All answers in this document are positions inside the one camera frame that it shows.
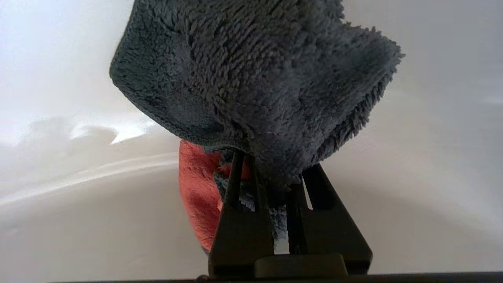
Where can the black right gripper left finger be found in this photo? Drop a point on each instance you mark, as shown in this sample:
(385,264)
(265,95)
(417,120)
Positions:
(235,236)

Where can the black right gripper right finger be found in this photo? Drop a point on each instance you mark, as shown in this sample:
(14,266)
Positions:
(334,232)

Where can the beige sink basin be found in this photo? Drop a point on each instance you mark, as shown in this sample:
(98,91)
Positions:
(78,216)

